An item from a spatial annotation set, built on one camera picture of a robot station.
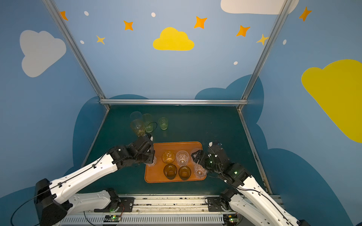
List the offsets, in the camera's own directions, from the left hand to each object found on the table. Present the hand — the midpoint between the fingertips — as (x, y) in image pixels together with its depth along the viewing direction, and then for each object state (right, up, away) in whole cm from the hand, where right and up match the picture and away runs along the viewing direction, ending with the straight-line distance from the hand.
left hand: (155, 155), depth 77 cm
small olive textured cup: (+16, -13, +8) cm, 22 cm away
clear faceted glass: (+15, -5, +14) cm, 21 cm away
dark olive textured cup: (+8, -11, +6) cm, 15 cm away
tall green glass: (-11, +18, +27) cm, 34 cm away
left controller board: (-21, -31, -6) cm, 37 cm away
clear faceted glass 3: (+26, -13, +9) cm, 30 cm away
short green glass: (0, +18, +30) cm, 35 cm away
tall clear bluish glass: (-19, +23, +22) cm, 37 cm away
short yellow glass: (+6, -5, +14) cm, 16 cm away
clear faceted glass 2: (+23, +1, +11) cm, 26 cm away
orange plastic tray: (+10, -6, +5) cm, 13 cm away
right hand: (+23, +1, -3) cm, 23 cm away
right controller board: (+40, -32, -5) cm, 51 cm away
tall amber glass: (-16, +15, +22) cm, 31 cm away
